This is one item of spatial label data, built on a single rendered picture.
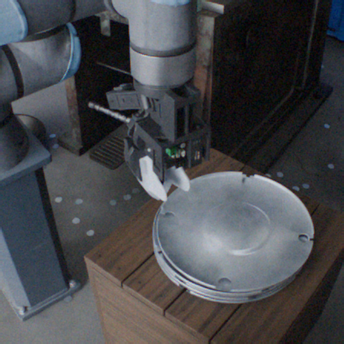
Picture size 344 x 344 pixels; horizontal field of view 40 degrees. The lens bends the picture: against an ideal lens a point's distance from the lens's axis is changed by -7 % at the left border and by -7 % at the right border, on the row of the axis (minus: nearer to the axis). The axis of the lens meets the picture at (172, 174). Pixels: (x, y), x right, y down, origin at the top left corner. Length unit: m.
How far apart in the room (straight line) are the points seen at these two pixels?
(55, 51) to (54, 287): 0.61
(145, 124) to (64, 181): 1.00
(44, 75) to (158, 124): 0.37
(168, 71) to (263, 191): 0.49
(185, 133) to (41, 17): 0.21
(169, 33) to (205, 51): 0.62
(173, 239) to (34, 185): 0.31
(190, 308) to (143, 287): 0.09
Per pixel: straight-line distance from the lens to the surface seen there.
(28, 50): 0.91
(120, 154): 1.40
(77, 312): 1.26
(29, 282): 1.20
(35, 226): 1.08
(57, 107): 1.93
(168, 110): 0.56
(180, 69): 0.54
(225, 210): 0.92
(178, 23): 0.52
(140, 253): 0.91
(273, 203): 0.96
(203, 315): 0.83
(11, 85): 0.90
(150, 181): 0.67
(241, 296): 0.83
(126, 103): 0.64
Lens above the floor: 1.05
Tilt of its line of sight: 42 degrees down
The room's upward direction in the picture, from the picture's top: straight up
